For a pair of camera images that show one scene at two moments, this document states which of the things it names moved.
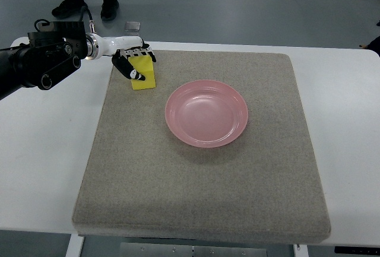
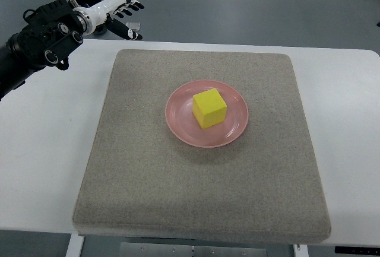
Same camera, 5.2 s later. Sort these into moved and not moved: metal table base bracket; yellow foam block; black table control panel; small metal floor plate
Moved: yellow foam block
Not moved: metal table base bracket; small metal floor plate; black table control panel
